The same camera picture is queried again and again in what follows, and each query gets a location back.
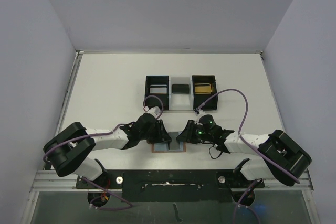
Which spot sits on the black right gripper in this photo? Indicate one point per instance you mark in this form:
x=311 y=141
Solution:
x=191 y=131

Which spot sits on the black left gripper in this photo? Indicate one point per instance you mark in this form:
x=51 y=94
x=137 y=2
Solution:
x=161 y=135

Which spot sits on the tan leather card holder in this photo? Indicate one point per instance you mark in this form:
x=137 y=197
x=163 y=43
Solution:
x=164 y=147

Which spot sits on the white bin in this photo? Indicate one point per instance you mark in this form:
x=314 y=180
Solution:
x=180 y=102

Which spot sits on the black bin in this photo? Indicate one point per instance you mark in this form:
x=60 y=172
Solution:
x=198 y=99
x=151 y=101

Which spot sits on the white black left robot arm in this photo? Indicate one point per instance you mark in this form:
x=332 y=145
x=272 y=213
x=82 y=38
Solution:
x=68 y=151

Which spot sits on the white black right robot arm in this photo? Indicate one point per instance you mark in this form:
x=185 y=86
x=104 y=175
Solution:
x=281 y=157

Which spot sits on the dark card right sleeve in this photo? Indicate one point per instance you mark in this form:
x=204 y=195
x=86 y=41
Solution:
x=174 y=145

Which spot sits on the silver card in bin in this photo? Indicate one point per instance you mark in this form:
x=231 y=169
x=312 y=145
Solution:
x=158 y=89

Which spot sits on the gold card in bin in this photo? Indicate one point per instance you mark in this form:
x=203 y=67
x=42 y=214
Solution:
x=203 y=88

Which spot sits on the black card in bin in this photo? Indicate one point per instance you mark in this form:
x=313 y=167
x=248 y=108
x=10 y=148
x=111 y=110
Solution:
x=180 y=88

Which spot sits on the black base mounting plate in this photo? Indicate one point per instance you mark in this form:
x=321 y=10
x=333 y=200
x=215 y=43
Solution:
x=176 y=185

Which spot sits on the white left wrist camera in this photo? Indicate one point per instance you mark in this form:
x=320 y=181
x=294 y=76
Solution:
x=155 y=111

